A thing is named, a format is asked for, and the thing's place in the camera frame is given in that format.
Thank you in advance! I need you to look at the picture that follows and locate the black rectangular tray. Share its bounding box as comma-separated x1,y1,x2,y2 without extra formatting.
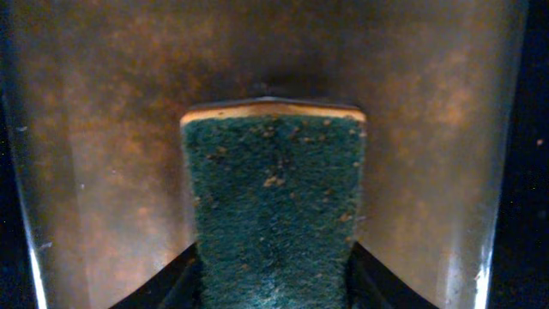
1,0,548,308

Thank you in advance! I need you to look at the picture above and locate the green and yellow sponge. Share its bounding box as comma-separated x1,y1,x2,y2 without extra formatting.
180,97,366,309

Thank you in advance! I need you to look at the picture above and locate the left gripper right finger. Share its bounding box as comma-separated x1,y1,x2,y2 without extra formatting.
347,242,438,309

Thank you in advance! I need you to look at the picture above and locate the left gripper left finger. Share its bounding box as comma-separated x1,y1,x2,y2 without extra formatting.
111,244,202,309

